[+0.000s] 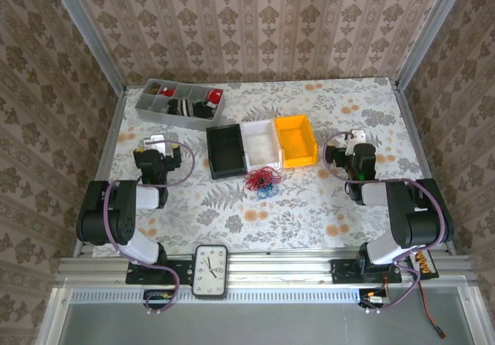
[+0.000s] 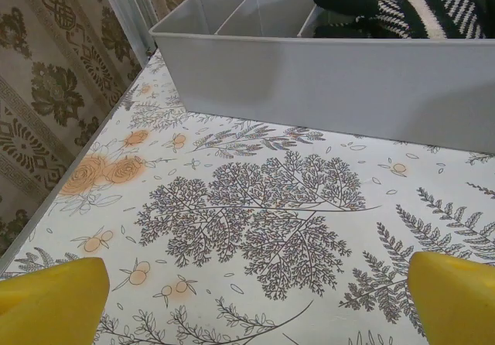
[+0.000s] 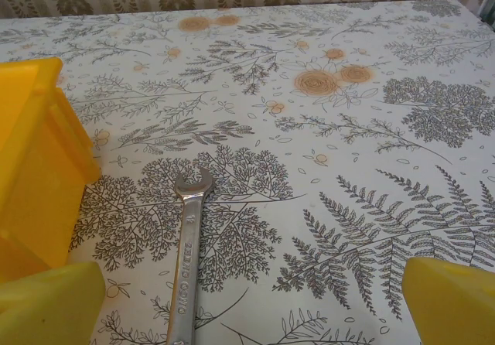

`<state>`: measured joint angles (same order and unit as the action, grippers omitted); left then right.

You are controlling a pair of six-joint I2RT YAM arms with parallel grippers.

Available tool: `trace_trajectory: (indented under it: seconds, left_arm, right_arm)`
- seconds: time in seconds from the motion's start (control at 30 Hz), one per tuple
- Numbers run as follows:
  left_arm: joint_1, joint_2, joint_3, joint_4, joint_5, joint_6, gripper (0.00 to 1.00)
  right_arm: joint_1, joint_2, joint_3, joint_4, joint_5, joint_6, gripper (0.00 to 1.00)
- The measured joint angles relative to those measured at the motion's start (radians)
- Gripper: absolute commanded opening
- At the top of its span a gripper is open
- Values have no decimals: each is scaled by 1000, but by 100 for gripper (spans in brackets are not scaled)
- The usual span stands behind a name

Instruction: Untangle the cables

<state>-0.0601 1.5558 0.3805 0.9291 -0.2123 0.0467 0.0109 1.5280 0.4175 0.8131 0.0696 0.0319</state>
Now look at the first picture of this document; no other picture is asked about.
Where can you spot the yellow plastic bin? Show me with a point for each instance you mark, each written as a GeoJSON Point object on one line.
{"type": "Point", "coordinates": [295, 142]}

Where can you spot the black plastic bin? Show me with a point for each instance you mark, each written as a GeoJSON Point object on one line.
{"type": "Point", "coordinates": [226, 151]}

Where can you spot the white plastic bin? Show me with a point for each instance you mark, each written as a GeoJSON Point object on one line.
{"type": "Point", "coordinates": [261, 144]}

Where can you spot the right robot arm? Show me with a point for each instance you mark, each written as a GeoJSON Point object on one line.
{"type": "Point", "coordinates": [410, 213]}

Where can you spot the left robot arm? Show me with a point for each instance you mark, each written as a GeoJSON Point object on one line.
{"type": "Point", "coordinates": [116, 213]}

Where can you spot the grey compartment organizer tray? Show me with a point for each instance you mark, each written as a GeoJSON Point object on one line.
{"type": "Point", "coordinates": [154, 113]}

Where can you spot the black white striped bundle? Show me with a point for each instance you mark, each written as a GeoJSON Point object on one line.
{"type": "Point", "coordinates": [181, 107]}

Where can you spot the red white small object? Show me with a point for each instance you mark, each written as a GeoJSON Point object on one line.
{"type": "Point", "coordinates": [166, 91]}

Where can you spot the brown small parts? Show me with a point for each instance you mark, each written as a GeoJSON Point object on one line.
{"type": "Point", "coordinates": [154, 87]}

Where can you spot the red round object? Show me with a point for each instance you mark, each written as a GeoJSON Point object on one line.
{"type": "Point", "coordinates": [214, 95]}

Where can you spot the floral tablecloth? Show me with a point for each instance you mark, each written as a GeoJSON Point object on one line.
{"type": "Point", "coordinates": [270, 213]}

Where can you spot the board with orange connectors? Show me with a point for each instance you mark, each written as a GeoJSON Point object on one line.
{"type": "Point", "coordinates": [423, 264]}

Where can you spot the white analog clock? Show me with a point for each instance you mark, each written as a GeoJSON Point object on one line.
{"type": "Point", "coordinates": [210, 271]}

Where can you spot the small electronics module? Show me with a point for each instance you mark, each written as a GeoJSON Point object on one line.
{"type": "Point", "coordinates": [375, 298]}
{"type": "Point", "coordinates": [158, 298]}

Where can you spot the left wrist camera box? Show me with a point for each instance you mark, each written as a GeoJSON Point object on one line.
{"type": "Point", "coordinates": [158, 143]}

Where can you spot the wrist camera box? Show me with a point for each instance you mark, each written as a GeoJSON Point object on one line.
{"type": "Point", "coordinates": [357, 138]}
{"type": "Point", "coordinates": [158, 143]}

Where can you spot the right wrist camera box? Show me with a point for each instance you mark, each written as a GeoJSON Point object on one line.
{"type": "Point", "coordinates": [357, 138]}

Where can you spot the aluminium front rail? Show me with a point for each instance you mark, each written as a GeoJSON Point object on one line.
{"type": "Point", "coordinates": [278, 267]}

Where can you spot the aluminium frame post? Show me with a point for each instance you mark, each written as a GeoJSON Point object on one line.
{"type": "Point", "coordinates": [87, 28]}
{"type": "Point", "coordinates": [429, 28]}

